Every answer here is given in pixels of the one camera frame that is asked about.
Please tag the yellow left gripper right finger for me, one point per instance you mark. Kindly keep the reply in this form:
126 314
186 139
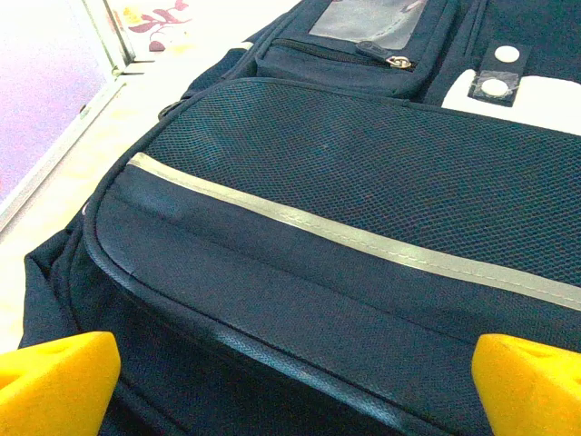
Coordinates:
531 390

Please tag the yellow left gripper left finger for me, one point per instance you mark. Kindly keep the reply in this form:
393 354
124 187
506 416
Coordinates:
54 386

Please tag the navy blue backpack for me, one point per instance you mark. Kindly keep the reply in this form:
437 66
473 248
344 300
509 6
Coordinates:
318 181

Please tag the aluminium cage frame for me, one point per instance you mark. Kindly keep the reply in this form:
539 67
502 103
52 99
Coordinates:
111 36

